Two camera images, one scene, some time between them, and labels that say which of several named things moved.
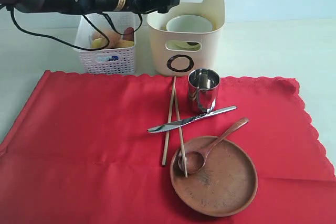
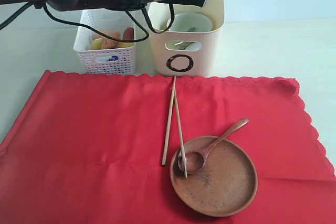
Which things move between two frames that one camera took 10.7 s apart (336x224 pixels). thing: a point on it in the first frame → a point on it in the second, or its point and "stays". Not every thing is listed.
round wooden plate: [225, 184] stays
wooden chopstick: [178, 118] stays
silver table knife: [170, 125] → [192, 29]
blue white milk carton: [105, 59] stays
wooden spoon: [196, 160] stays
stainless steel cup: [203, 84] → [194, 46]
